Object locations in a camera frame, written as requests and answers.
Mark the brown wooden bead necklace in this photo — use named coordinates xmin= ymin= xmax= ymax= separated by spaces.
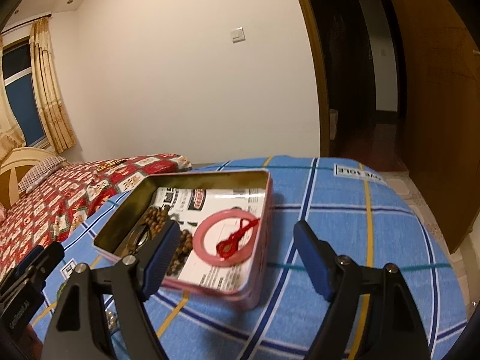
xmin=140 ymin=205 xmax=195 ymax=277

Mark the pink metal tin box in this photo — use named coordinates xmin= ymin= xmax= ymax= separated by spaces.
xmin=93 ymin=169 xmax=272 ymax=310

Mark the red string pendant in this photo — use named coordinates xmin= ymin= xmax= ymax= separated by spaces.
xmin=216 ymin=218 xmax=260 ymax=259

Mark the red patterned quilt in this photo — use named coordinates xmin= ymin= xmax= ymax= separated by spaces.
xmin=1 ymin=154 xmax=192 ymax=276

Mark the dark object in tin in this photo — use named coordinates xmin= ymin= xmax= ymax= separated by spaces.
xmin=114 ymin=223 xmax=151 ymax=258

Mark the striped pillow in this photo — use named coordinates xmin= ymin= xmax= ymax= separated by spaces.
xmin=18 ymin=156 xmax=66 ymax=194

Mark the blue plaid bed sheet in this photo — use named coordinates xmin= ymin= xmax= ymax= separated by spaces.
xmin=34 ymin=157 xmax=475 ymax=359

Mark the cream wooden headboard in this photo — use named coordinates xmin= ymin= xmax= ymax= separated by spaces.
xmin=0 ymin=147 xmax=55 ymax=210

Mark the pink bangle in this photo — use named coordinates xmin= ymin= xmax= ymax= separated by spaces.
xmin=193 ymin=209 xmax=260 ymax=267

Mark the beige floral left curtain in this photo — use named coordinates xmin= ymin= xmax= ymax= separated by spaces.
xmin=0 ymin=39 xmax=26 ymax=162

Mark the beige floral curtain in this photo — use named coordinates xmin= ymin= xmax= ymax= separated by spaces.
xmin=29 ymin=17 xmax=77 ymax=154
xmin=0 ymin=39 xmax=26 ymax=162

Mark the printed paper leaflet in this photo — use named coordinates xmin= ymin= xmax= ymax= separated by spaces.
xmin=151 ymin=187 xmax=266 ymax=293

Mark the brown wooden wardrobe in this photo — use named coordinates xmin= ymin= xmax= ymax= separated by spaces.
xmin=392 ymin=0 xmax=479 ymax=252

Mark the beige floral right curtain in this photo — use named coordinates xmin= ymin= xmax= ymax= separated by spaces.
xmin=29 ymin=17 xmax=77 ymax=154

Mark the window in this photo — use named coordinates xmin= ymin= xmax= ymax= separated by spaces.
xmin=1 ymin=37 xmax=50 ymax=149

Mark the white wall switch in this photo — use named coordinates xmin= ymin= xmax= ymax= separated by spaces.
xmin=230 ymin=27 xmax=246 ymax=43

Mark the brown wooden door frame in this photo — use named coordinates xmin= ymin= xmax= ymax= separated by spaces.
xmin=298 ymin=0 xmax=330 ymax=157

